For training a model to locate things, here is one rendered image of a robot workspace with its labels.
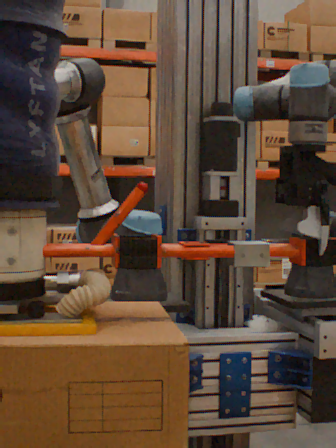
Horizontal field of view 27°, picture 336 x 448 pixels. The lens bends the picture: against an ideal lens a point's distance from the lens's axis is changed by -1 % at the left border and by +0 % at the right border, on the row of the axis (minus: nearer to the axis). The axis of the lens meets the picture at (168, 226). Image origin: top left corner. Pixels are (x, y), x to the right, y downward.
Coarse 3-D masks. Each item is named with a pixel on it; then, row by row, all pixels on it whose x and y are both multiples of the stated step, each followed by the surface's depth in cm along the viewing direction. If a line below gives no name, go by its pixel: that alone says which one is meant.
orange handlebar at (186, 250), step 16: (48, 256) 124; (64, 256) 124; (80, 256) 125; (96, 256) 125; (112, 256) 126; (176, 256) 128; (192, 256) 128; (208, 256) 129; (224, 256) 129; (272, 256) 131; (288, 256) 131
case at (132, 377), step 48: (48, 336) 113; (96, 336) 113; (144, 336) 114; (0, 384) 107; (48, 384) 108; (96, 384) 109; (144, 384) 110; (0, 432) 107; (48, 432) 108; (96, 432) 109; (144, 432) 110
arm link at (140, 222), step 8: (128, 216) 177; (136, 216) 177; (144, 216) 177; (152, 216) 179; (128, 224) 177; (136, 224) 176; (144, 224) 177; (152, 224) 178; (160, 224) 181; (120, 232) 179; (128, 232) 177; (136, 232) 177; (144, 232) 176; (152, 232) 178; (160, 232) 180
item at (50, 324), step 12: (36, 312) 116; (0, 324) 113; (12, 324) 113; (24, 324) 113; (36, 324) 113; (48, 324) 114; (60, 324) 114; (72, 324) 114; (84, 324) 114; (0, 336) 112
